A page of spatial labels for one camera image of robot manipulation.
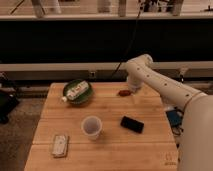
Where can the black object at left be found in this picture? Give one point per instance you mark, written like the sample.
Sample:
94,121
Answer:
7,101

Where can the blue box on floor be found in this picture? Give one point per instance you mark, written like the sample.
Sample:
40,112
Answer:
174,118

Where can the grey white sponge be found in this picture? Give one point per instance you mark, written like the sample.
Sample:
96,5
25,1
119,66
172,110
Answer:
60,146

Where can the green bowl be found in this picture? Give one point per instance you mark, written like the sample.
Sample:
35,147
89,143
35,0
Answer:
82,98

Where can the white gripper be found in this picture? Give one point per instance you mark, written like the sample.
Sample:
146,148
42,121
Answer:
133,84

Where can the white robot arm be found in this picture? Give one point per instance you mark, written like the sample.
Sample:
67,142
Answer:
196,142

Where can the black rectangular block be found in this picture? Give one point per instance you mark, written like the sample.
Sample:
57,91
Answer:
132,124

